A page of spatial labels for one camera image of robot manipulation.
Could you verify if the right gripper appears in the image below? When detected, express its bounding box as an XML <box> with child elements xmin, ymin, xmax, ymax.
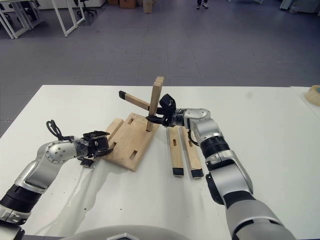
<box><xmin>145</xmin><ymin>107</ymin><xmax>181</xmax><ymax>128</ymax></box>

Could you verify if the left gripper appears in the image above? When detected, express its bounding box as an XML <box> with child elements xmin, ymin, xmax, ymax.
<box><xmin>74</xmin><ymin>130</ymin><xmax>115</xmax><ymax>161</ymax></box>

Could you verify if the wooden cross bar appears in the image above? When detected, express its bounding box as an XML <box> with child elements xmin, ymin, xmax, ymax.
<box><xmin>118</xmin><ymin>90</ymin><xmax>161</xmax><ymax>113</ymax></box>

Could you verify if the wooden seat board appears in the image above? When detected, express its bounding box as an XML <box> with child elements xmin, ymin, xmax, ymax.
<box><xmin>101</xmin><ymin>112</ymin><xmax>160</xmax><ymax>173</ymax></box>

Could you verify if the cardboard box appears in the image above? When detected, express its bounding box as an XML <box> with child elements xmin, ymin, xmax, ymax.
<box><xmin>119</xmin><ymin>0</ymin><xmax>137</xmax><ymax>9</ymax></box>

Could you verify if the black office chair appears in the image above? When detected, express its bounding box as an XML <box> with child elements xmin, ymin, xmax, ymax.
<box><xmin>75</xmin><ymin>0</ymin><xmax>98</xmax><ymax>19</ymax></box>

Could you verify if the clear tape roll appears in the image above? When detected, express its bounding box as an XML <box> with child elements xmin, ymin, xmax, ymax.
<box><xmin>305</xmin><ymin>84</ymin><xmax>320</xmax><ymax>106</ymax></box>

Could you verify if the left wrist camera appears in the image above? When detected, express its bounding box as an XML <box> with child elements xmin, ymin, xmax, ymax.
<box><xmin>90</xmin><ymin>137</ymin><xmax>110</xmax><ymax>152</ymax></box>

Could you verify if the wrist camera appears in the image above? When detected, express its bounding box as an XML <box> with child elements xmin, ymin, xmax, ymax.
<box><xmin>159</xmin><ymin>94</ymin><xmax>176</xmax><ymax>110</ymax></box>
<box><xmin>90</xmin><ymin>137</ymin><xmax>110</xmax><ymax>152</ymax></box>

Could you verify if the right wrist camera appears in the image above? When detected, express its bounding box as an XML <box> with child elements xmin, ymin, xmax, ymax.
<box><xmin>159</xmin><ymin>94</ymin><xmax>176</xmax><ymax>110</ymax></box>

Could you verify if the black cable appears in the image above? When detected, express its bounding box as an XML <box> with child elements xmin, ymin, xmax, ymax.
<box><xmin>186</xmin><ymin>128</ymin><xmax>201</xmax><ymax>147</ymax></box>
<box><xmin>46</xmin><ymin>119</ymin><xmax>76</xmax><ymax>142</ymax></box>

